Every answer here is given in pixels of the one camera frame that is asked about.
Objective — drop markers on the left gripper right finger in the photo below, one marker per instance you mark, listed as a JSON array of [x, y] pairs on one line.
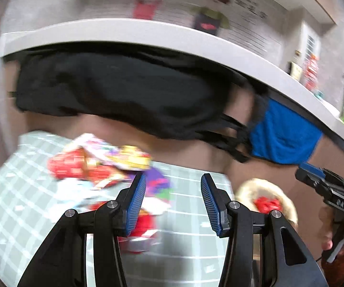
[[216, 201]]

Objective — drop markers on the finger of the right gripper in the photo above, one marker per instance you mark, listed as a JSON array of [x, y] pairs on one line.
[[315, 171]]

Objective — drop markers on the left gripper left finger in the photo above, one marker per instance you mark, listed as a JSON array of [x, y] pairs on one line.
[[130, 202]]

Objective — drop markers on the purple pink sponge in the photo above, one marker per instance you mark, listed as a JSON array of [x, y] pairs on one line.
[[158, 185]]

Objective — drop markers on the red drink can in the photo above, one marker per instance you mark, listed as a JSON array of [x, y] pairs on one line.
[[143, 236]]

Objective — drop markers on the yellow snack wrapper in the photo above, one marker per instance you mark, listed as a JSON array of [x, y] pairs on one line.
[[130, 158]]

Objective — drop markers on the red snack bag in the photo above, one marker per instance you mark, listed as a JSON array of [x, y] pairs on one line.
[[266, 205]]

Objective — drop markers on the pink tissue pack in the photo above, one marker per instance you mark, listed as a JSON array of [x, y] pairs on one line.
[[93, 147]]

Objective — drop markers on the person's right hand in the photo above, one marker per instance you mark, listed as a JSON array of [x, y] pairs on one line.
[[326, 216]]

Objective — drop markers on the blue hanging towel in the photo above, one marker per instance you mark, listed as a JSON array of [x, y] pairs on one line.
[[283, 136]]

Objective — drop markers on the small red snack packet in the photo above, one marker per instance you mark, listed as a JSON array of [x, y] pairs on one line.
[[78, 164]]

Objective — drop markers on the clear oil bottle yellow label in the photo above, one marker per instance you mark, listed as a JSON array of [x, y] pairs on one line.
[[294, 69]]

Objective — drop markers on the bottle of red chillies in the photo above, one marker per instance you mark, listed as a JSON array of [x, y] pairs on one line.
[[310, 73]]

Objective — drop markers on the grey stone countertop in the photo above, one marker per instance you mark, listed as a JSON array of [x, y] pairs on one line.
[[178, 38]]

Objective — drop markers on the green checked table mat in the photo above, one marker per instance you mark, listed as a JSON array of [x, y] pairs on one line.
[[187, 252]]

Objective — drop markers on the black hanging apron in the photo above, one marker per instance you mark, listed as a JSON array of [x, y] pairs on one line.
[[165, 93]]

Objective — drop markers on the cartoon couple wall sticker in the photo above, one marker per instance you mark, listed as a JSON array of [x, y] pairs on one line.
[[215, 17]]

